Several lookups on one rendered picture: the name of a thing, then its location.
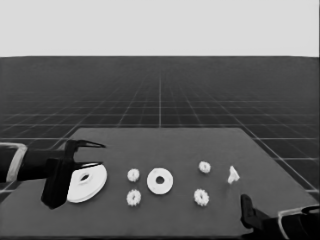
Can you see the large thick white disc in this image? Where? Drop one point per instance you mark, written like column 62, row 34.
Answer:
column 95, row 185

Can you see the small white T-shaped piece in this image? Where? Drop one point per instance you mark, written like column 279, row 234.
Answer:
column 232, row 176

